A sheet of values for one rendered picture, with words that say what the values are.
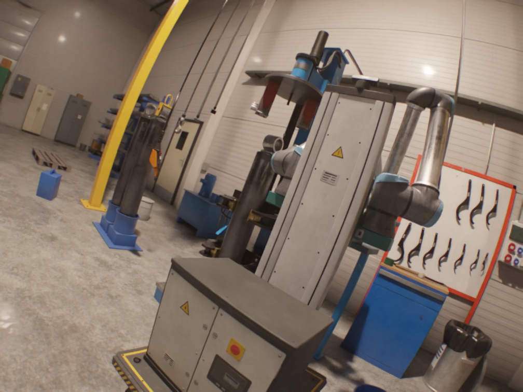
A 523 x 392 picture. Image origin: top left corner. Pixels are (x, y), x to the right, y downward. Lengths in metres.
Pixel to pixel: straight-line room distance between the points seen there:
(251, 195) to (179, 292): 1.41
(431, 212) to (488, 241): 2.61
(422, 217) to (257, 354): 0.89
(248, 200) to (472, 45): 4.25
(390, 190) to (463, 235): 2.66
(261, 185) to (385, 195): 1.29
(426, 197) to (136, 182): 2.70
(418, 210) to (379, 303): 1.58
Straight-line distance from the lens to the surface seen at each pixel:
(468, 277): 3.82
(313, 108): 2.49
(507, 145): 4.21
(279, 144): 2.42
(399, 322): 2.71
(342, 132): 1.23
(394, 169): 1.55
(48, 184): 4.12
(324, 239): 1.15
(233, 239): 2.32
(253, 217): 2.14
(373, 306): 2.73
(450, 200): 3.84
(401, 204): 1.24
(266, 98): 2.40
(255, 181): 2.26
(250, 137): 5.37
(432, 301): 2.66
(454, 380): 2.97
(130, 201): 3.13
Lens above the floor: 1.21
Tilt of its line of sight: 2 degrees down
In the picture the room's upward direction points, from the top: 21 degrees clockwise
